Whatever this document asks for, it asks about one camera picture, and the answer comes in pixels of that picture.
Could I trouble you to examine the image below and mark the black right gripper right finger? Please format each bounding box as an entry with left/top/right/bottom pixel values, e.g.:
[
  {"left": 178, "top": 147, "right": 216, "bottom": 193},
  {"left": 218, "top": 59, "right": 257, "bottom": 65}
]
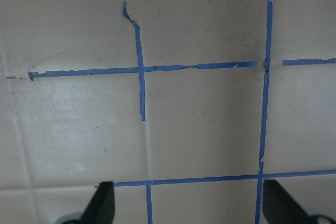
[{"left": 262, "top": 179, "right": 321, "bottom": 224}]

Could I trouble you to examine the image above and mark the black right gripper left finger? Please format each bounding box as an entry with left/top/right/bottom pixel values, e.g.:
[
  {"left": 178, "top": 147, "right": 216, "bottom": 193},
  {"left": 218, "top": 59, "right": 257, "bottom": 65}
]
[{"left": 79, "top": 182, "right": 115, "bottom": 224}]

